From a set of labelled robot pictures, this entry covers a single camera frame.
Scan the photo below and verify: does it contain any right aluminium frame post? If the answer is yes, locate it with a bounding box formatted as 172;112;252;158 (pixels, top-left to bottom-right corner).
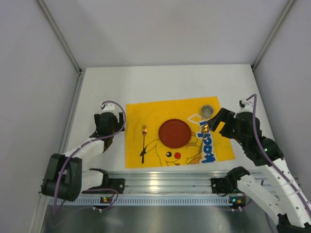
251;0;298;72

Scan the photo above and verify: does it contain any yellow Pikachu placemat cloth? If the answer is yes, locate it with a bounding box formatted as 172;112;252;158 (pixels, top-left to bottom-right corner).
125;97;235;168

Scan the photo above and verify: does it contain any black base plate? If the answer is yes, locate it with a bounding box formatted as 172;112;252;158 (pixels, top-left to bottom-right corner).
210;178;233;197
104;178;125;194

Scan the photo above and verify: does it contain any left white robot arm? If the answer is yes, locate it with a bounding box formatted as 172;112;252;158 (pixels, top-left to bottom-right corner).
41;101;126;201

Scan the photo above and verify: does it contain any aluminium frame post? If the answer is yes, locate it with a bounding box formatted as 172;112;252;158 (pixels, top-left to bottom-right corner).
251;0;298;72
35;0;82;74

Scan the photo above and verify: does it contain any gold fork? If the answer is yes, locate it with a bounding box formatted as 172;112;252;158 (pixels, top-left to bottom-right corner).
141;125;147;163

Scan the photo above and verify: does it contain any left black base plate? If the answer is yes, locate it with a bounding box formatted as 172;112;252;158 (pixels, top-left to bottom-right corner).
104;178;125;194

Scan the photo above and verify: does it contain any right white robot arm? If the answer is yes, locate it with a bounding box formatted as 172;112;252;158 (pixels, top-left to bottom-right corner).
204;95;311;233

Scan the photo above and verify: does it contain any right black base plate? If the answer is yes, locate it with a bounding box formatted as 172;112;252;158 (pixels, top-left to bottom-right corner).
210;178;233;197

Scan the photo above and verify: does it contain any aluminium mounting rail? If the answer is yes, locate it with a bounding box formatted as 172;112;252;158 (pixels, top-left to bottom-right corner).
108;170;226;196

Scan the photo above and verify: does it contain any left aluminium frame post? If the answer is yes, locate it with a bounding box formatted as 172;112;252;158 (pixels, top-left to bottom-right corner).
35;0;82;74

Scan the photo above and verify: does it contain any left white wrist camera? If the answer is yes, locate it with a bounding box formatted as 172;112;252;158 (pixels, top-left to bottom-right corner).
100;102;116;113

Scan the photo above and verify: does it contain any gold spoon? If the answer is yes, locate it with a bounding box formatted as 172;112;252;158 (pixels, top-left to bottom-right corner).
199;123;209;154

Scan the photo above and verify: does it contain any slotted grey cable duct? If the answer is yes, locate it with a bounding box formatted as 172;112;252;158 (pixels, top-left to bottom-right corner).
56;195;246;206

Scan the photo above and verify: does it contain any red round plate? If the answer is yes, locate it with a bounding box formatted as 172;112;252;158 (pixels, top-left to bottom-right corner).
158;119;191;149

